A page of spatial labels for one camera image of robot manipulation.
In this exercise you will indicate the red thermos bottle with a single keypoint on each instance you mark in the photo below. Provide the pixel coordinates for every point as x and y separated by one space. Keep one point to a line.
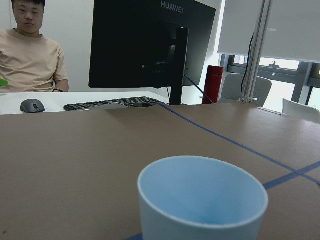
213 82

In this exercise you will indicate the black keyboard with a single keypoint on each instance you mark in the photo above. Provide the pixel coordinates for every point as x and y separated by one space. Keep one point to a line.
140 102

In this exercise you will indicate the aluminium frame post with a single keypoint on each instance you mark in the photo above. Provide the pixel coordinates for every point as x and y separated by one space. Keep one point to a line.
254 54

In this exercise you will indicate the black Huawei monitor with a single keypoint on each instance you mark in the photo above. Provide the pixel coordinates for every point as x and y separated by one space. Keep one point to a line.
149 44

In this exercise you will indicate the light blue plastic cup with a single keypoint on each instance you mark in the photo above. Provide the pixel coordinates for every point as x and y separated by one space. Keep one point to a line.
199 198

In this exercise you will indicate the seated person beige shirt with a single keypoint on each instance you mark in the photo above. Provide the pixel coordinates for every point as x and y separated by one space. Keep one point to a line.
29 61

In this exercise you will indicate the dark computer mouse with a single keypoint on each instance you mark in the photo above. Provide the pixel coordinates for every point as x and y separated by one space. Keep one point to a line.
32 106

